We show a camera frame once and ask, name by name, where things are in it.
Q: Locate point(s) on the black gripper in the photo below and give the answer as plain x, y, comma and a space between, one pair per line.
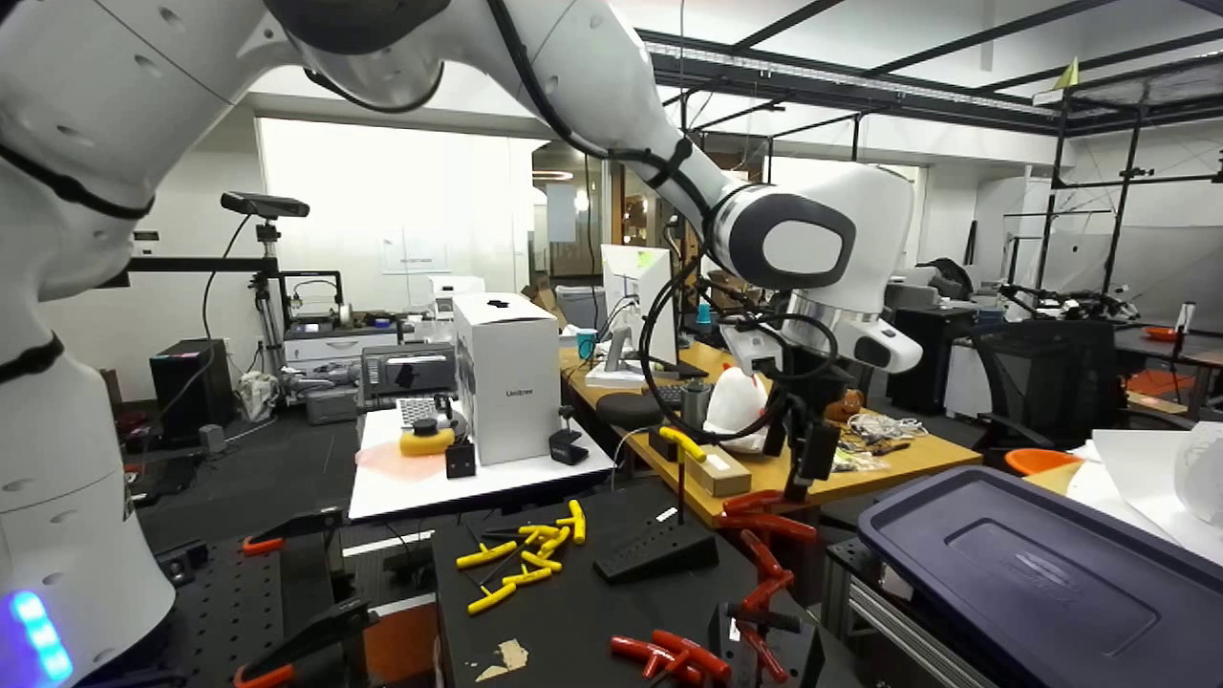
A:
800, 404

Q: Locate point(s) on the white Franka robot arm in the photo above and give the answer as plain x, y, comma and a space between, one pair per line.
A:
129, 80

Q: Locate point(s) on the brown round object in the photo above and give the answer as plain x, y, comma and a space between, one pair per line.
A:
844, 406

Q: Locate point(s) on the white cone-shaped object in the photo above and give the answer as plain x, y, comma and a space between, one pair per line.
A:
730, 413

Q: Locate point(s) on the yellow round object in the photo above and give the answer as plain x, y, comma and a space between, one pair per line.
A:
426, 441

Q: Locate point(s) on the wooden block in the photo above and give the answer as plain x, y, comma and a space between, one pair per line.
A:
723, 476

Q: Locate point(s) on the clear plastic bag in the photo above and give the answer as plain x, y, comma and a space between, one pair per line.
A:
873, 441

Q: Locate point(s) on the grey metal cup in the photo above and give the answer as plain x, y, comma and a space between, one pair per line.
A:
698, 406

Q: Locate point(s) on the blue bottle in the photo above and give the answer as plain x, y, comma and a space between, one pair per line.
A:
704, 315

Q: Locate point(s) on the black round pouch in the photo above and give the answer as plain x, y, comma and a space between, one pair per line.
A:
633, 411

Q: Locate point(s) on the black cabinet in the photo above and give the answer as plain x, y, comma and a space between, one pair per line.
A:
951, 369

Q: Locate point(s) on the computer monitor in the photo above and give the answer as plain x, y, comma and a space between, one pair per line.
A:
626, 309

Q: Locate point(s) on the orange bowl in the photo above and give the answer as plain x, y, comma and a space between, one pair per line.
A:
1039, 462

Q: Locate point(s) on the small orange hex key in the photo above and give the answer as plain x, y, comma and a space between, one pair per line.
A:
677, 676

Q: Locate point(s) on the white foam board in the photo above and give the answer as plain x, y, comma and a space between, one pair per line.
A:
538, 480

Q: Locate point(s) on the black mesh chair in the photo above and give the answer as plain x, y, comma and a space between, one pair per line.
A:
1051, 375

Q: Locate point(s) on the purple plastic bin lid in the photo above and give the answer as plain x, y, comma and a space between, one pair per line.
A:
1045, 585

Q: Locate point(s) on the white rectangular box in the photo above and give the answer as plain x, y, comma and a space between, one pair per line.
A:
511, 384

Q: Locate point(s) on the small black block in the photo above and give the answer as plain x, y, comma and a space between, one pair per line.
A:
459, 458

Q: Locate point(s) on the white plastic sheet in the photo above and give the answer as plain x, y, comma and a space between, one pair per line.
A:
1147, 492

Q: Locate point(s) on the pale tape scrap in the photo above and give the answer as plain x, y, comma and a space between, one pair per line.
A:
505, 659

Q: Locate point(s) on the orange tray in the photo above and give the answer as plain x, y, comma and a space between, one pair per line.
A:
1160, 384

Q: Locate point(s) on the small white box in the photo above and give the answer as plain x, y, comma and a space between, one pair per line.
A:
458, 292

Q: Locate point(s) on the silver metal bar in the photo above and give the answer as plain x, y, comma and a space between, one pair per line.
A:
386, 545

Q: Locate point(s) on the orange box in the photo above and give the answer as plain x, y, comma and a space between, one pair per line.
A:
402, 644

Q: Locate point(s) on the small grey box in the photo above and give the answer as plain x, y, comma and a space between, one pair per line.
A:
330, 406

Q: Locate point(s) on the small black framed screen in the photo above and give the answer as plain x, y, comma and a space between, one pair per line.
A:
310, 304

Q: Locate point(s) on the black orange bar clamp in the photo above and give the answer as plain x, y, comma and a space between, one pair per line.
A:
292, 528
306, 638

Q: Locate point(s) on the black tripod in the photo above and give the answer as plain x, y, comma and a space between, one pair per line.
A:
270, 319

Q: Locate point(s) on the black speaker box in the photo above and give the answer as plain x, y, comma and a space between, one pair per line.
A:
191, 389

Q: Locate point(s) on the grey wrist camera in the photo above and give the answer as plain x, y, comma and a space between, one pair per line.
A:
752, 345

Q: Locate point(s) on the aluminium frame rail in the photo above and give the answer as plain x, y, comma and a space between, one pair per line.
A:
893, 638

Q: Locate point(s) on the black metal cage frame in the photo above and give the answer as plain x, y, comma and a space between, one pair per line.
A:
855, 141

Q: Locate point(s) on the black metal rack frame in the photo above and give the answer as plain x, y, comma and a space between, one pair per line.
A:
1047, 193

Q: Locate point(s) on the grey camera box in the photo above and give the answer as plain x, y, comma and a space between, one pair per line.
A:
408, 373

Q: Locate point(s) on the black stereo camera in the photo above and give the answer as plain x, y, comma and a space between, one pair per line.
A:
264, 204

